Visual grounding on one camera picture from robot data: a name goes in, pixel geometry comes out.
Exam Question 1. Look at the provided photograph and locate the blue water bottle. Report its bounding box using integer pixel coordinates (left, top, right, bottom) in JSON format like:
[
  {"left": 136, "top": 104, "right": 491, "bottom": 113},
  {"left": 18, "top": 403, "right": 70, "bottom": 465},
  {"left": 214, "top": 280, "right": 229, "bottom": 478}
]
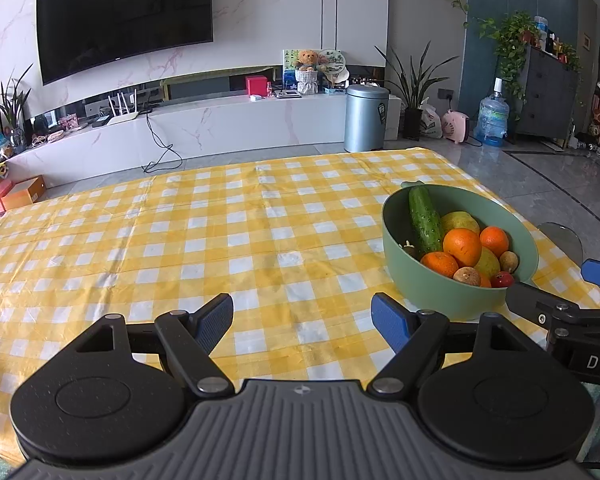
[{"left": 475, "top": 77, "right": 510, "bottom": 147}]

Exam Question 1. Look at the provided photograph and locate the transparent grey chair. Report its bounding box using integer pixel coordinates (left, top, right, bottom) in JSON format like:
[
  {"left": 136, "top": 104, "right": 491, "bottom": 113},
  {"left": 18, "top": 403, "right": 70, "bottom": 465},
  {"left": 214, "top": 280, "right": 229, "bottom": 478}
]
[{"left": 535, "top": 222, "right": 583, "bottom": 266}]

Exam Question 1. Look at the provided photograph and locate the white marble television console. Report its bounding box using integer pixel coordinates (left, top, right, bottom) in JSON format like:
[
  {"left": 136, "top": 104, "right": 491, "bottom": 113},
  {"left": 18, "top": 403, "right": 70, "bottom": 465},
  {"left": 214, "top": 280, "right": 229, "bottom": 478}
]
[{"left": 5, "top": 92, "right": 406, "bottom": 188}]

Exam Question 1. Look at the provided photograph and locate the yellow checked tablecloth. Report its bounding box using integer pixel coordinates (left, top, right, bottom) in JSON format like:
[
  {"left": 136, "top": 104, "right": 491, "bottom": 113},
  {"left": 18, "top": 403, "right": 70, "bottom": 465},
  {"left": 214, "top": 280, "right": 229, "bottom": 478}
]
[{"left": 0, "top": 147, "right": 600, "bottom": 466}]

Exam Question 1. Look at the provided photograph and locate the slim green plant in vase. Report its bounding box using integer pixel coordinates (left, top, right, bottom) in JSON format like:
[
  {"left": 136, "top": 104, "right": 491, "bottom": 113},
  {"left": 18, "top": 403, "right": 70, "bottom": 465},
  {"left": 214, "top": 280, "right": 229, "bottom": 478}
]
[{"left": 0, "top": 62, "right": 33, "bottom": 146}]

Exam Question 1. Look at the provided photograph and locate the black flat television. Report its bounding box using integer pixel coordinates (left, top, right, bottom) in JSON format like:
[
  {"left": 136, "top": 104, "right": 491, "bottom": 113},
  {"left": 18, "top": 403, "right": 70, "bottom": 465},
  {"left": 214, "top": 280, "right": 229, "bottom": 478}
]
[{"left": 35, "top": 0, "right": 215, "bottom": 87}]

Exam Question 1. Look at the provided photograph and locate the dark grey cabinet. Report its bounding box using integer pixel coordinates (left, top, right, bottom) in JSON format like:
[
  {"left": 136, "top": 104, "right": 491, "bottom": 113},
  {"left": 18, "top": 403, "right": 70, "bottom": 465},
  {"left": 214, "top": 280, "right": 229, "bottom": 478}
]
[{"left": 515, "top": 45, "right": 581, "bottom": 143}]

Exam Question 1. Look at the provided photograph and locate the landscape picture panel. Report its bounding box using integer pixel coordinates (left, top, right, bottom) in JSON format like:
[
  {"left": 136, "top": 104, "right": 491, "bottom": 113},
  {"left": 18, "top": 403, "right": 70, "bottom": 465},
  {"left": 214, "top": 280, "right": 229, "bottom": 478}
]
[{"left": 281, "top": 49, "right": 306, "bottom": 86}]

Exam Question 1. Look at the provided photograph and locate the white knitted pot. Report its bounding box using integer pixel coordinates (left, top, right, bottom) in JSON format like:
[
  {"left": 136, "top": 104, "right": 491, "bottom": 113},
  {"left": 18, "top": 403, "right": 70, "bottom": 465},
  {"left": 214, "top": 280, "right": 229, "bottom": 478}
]
[{"left": 296, "top": 69, "right": 321, "bottom": 96}]

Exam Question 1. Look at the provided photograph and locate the white plastic bag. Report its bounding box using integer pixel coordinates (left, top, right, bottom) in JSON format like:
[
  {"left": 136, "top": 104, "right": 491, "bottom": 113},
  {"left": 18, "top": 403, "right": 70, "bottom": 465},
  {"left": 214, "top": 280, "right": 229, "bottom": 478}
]
[{"left": 419, "top": 97, "right": 443, "bottom": 139}]

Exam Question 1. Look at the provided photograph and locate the group of small bottles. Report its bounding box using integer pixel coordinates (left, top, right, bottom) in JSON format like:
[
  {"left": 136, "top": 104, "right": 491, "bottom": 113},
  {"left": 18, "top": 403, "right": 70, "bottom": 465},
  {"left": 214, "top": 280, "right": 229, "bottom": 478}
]
[{"left": 532, "top": 16, "right": 581, "bottom": 66}]

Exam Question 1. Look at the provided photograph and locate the round decorative fan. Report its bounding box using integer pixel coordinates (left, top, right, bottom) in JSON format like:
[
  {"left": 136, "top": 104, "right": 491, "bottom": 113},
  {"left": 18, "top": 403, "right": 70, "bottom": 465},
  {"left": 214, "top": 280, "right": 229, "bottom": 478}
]
[{"left": 320, "top": 50, "right": 350, "bottom": 88}]

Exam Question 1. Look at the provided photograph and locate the large orange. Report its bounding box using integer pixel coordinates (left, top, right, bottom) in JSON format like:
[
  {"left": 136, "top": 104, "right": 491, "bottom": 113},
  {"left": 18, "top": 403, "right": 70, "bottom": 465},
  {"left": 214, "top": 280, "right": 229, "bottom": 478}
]
[{"left": 442, "top": 228, "right": 482, "bottom": 268}]

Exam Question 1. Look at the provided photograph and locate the long-leaf plant in black pot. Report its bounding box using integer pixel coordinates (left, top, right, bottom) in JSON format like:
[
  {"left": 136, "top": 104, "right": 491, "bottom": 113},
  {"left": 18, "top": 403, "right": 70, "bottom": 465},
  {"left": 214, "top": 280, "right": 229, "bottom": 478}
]
[{"left": 375, "top": 42, "right": 461, "bottom": 141}]

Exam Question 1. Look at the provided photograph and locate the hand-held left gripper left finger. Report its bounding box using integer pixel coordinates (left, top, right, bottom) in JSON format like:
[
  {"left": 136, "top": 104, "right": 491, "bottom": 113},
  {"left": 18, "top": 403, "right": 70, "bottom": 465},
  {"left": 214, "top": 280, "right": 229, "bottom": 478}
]
[{"left": 40, "top": 292, "right": 236, "bottom": 400}]

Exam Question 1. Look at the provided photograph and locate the black cable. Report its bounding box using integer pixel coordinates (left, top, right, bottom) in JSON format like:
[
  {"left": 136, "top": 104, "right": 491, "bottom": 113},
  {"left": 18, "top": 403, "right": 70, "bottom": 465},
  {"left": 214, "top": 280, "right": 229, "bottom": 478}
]
[{"left": 141, "top": 110, "right": 183, "bottom": 173}]

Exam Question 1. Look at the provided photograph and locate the white router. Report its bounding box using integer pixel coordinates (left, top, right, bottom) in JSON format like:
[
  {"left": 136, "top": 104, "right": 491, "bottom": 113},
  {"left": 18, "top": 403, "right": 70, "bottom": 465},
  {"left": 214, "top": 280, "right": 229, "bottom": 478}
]
[{"left": 105, "top": 89, "right": 141, "bottom": 125}]

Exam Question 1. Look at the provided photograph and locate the green cucumber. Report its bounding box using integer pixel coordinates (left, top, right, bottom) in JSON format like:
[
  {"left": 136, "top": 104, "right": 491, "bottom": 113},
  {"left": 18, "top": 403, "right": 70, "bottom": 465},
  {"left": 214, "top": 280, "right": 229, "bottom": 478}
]
[{"left": 408, "top": 186, "right": 443, "bottom": 255}]

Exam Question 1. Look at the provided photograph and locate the pink fan heater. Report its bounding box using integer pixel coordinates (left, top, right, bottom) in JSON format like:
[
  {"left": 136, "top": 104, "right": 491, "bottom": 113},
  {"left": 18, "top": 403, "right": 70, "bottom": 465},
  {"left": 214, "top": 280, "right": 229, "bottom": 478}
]
[{"left": 441, "top": 110, "right": 473, "bottom": 144}]

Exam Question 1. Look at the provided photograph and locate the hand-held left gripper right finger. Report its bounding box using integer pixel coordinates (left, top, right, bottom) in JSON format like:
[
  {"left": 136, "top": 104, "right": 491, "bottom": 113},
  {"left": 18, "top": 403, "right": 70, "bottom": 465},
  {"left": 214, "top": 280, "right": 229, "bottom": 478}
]
[{"left": 367, "top": 292, "right": 576, "bottom": 397}]

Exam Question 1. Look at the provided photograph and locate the green pothos plant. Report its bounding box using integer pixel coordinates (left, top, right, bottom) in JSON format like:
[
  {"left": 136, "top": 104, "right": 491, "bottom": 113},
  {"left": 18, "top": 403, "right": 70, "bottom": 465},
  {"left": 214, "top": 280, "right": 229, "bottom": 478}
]
[{"left": 477, "top": 10, "right": 541, "bottom": 106}]

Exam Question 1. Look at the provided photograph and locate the brown teddy bear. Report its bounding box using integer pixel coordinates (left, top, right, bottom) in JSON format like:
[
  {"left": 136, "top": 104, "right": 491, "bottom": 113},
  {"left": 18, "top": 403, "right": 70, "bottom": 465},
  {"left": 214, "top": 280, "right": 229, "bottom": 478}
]
[{"left": 296, "top": 49, "right": 322, "bottom": 72}]

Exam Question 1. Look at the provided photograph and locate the orange cardboard box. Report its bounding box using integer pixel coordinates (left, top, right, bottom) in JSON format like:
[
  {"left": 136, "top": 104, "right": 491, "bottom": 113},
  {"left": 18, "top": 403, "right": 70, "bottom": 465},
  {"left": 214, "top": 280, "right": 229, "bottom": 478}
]
[{"left": 0, "top": 175, "right": 47, "bottom": 210}]

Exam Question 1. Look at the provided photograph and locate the green colander bowl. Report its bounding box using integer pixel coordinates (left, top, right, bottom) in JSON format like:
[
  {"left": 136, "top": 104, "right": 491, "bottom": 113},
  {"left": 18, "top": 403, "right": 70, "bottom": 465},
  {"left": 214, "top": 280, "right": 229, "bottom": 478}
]
[{"left": 381, "top": 180, "right": 540, "bottom": 322}]

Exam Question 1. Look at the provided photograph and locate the grey-blue trash can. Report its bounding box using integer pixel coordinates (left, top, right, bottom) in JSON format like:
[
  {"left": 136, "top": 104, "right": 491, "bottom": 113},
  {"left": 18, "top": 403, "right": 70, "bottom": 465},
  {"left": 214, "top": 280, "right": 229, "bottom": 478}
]
[{"left": 343, "top": 85, "right": 391, "bottom": 153}]

